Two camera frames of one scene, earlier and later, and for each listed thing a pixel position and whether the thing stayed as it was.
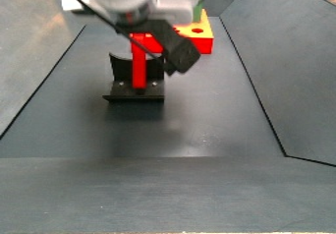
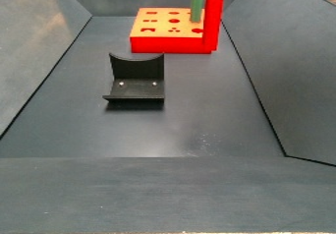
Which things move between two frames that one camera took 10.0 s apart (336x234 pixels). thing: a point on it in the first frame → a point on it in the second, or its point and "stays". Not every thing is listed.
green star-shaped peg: x=199 y=2 stays
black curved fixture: x=123 y=90 stays
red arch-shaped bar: x=139 y=53 → x=212 y=14
